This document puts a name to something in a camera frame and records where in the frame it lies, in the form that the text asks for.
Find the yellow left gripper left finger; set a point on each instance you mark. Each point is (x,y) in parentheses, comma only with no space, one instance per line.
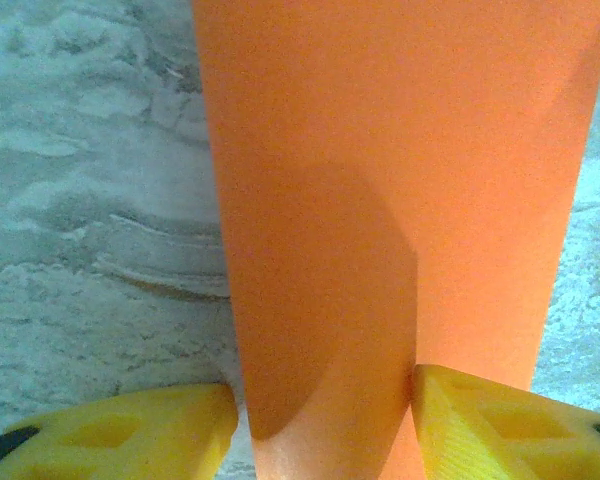
(130,440)

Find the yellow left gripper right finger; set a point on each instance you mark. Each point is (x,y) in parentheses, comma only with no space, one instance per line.
(505,440)

